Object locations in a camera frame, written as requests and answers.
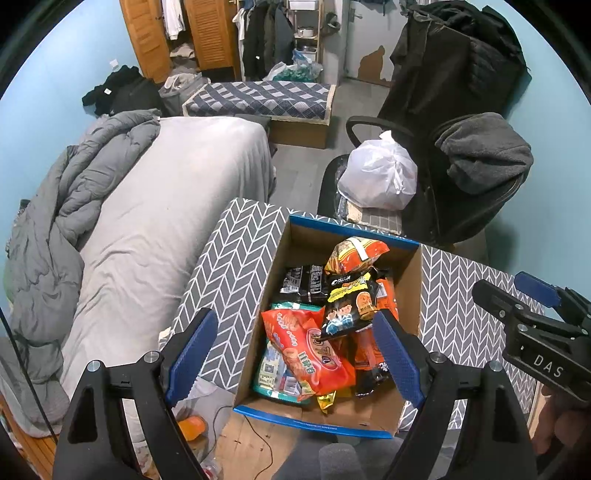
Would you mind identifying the black clothes pile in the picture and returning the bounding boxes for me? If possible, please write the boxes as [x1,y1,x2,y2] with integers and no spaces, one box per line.
[82,65,162,116]

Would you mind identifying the clear bag of green items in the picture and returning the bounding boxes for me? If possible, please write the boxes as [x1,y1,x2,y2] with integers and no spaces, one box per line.
[265,60,324,84]

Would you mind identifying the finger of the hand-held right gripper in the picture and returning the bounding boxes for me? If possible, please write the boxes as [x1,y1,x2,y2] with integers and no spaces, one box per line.
[472,279,546,334]
[514,271,591,325]

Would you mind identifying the wooden wardrobe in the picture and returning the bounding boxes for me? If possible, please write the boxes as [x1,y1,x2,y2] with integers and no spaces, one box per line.
[119,0,241,84]

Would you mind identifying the person's right hand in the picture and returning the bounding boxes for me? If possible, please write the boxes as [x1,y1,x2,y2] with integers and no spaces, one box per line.
[534,391,586,459]

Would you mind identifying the grey duvet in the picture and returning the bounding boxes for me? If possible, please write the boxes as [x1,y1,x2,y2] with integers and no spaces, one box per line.
[4,110,162,425]

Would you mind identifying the black cable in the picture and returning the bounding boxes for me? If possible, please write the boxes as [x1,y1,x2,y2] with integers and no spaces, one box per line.
[244,414,279,480]

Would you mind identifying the folded checked cloth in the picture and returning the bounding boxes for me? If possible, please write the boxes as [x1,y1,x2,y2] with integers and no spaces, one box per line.
[339,194,407,234]

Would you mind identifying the grey clothes pile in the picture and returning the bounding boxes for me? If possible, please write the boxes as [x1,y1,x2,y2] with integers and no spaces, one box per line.
[159,73,208,116]

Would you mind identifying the white hanging shirt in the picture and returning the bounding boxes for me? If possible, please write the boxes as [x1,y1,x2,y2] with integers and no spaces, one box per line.
[161,0,188,40]

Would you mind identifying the orange-red chips bag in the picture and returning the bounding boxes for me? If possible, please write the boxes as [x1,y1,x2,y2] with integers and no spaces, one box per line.
[261,307,356,402]

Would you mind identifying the white plastic bag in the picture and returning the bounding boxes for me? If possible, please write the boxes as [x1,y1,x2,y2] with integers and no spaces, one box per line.
[337,130,419,212]

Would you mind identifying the clear orange sticks snack packet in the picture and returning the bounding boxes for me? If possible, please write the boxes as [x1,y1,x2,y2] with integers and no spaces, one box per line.
[324,236,389,277]

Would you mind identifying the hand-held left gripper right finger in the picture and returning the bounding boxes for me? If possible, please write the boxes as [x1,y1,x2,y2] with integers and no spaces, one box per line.
[372,311,539,480]

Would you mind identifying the teal snack packet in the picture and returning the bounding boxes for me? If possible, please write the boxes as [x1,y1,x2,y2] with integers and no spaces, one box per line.
[252,300,324,403]

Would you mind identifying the black coat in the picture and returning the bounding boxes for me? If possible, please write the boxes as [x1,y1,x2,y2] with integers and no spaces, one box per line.
[379,0,529,139]

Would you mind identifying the grey fleece jacket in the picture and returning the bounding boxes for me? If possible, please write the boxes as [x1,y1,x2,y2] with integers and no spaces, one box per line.
[435,112,535,195]

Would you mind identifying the grey cloth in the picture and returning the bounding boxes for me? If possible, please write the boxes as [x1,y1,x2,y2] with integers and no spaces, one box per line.
[272,438,402,480]

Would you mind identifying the white shelf rack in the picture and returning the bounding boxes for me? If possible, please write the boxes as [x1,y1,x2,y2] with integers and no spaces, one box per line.
[286,0,324,65]

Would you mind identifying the orange drink bottle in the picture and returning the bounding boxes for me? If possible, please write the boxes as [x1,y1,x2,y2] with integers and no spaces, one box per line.
[178,415,208,441]

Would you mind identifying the black office chair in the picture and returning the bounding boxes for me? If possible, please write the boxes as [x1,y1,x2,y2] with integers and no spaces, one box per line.
[318,111,532,245]

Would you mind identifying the black yellow cartoon snack packet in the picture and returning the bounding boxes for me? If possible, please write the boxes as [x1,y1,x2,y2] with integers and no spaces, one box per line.
[321,272,380,337]

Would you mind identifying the grey herringbone table cover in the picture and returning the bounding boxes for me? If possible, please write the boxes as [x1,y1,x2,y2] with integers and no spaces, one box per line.
[159,198,546,432]

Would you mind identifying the hanging dark clothes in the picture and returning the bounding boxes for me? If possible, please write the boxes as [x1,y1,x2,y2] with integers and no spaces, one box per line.
[233,0,296,79]

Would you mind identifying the low bench with patterned blanket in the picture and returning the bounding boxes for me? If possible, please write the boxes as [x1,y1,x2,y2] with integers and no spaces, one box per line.
[181,79,337,149]

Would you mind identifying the bed with grey sheet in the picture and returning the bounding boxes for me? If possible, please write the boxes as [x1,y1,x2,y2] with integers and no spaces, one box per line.
[60,115,278,398]

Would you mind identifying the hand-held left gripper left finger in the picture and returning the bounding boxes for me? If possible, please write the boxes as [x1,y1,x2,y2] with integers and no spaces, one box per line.
[53,308,219,480]

